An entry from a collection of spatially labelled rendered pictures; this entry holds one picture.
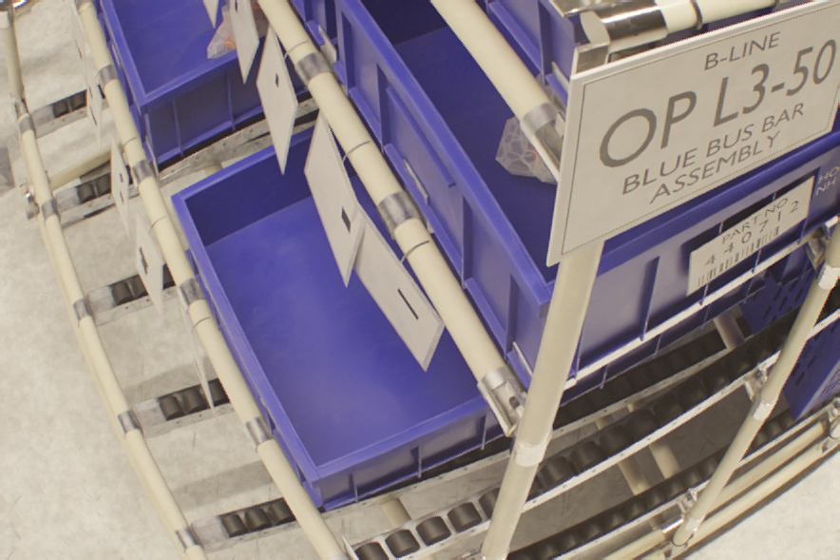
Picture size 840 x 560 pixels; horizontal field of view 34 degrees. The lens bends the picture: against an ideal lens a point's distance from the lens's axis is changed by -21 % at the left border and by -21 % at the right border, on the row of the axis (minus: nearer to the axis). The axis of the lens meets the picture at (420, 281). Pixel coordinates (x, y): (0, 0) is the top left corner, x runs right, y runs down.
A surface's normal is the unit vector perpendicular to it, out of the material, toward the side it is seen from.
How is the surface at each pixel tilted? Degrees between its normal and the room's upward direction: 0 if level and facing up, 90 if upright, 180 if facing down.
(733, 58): 90
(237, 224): 90
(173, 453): 0
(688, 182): 90
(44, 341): 0
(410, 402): 3
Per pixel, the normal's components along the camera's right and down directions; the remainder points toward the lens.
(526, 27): -0.89, 0.44
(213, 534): 0.21, -0.55
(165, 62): 0.00, -0.47
